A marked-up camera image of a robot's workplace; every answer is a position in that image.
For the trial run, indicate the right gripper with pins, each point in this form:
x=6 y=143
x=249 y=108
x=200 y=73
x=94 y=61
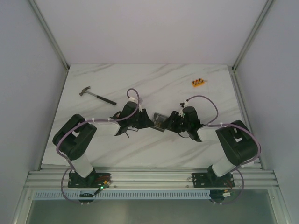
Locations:
x=174 y=116

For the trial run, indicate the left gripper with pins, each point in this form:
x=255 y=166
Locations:
x=145 y=119

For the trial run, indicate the black fuse box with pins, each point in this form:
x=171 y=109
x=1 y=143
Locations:
x=159 y=128

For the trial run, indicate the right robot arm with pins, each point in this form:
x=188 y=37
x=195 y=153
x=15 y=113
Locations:
x=237 y=142

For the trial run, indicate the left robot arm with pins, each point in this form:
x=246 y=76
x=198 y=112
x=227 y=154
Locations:
x=73 y=139

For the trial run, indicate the orange fuse holder block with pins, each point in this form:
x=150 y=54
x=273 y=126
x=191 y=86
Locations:
x=198 y=82

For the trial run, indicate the claw hammer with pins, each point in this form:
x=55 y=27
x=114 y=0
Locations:
x=86 y=91

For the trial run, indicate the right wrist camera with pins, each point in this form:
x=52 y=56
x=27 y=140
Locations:
x=184 y=104

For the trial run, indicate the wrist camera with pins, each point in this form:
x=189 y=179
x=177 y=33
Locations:
x=137 y=101
x=184 y=104

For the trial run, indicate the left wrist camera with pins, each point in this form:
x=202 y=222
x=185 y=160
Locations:
x=137 y=101

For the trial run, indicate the white slotted cable duct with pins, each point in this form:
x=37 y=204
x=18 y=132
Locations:
x=139 y=194

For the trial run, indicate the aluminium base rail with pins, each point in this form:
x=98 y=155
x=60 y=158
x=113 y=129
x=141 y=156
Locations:
x=49 y=177

